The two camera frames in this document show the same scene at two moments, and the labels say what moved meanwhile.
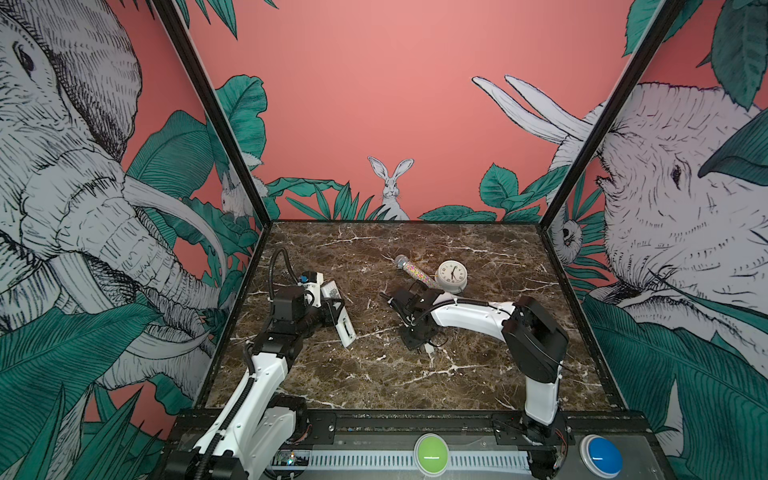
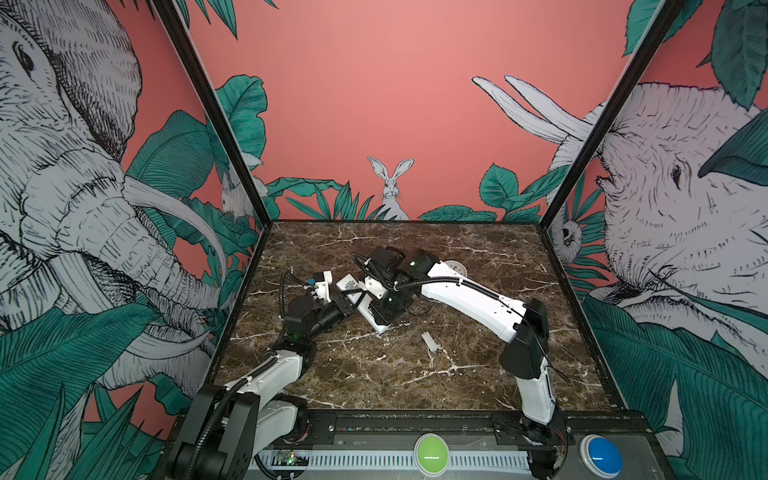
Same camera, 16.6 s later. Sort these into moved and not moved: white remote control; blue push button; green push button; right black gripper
Moved: white remote control; right black gripper
Not moved: blue push button; green push button
